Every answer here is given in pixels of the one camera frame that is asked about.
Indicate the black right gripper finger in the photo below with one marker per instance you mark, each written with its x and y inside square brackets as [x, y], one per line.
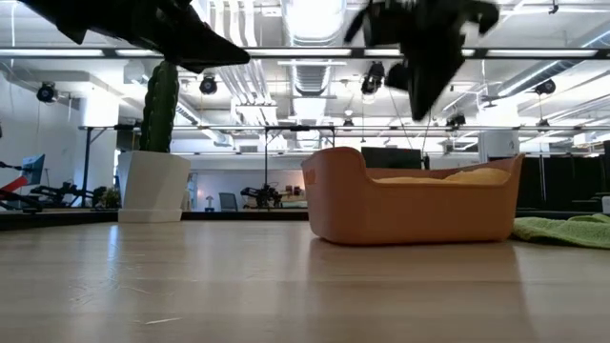
[397, 76]
[429, 81]

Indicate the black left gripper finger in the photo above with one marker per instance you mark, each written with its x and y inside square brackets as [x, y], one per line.
[207, 52]

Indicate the orange microfiber towel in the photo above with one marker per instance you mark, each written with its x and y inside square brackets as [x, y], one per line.
[476, 176]

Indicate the salmon plastic basket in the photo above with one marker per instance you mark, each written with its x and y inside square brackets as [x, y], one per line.
[405, 214]

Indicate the green microfiber towel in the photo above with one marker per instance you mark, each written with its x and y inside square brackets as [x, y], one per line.
[562, 231]

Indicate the background black robot arm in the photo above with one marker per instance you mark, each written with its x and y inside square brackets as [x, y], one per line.
[62, 193]
[21, 204]

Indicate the green cactus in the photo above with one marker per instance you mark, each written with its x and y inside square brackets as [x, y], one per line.
[159, 114]

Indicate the long light bar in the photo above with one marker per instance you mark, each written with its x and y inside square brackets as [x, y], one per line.
[286, 52]

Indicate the black flat monitor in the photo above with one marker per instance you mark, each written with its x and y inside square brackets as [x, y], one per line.
[391, 157]

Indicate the white hexagonal plant pot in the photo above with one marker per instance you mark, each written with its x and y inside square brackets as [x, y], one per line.
[152, 186]

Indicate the background robot workstation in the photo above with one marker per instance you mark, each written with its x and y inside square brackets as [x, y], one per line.
[261, 195]

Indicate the black partition panel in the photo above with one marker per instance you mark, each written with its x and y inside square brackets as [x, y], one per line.
[562, 183]

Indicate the tilted computer monitor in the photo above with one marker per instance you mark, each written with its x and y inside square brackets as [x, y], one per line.
[34, 169]

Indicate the small green plant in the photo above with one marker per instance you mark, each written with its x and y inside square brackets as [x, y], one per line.
[111, 196]

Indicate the red slanted bar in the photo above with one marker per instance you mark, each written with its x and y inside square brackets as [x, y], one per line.
[16, 183]

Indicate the black background rig frame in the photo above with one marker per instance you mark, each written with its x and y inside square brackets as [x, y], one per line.
[87, 167]

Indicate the black aluminium table frame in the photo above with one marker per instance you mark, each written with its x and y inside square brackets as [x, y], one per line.
[71, 218]

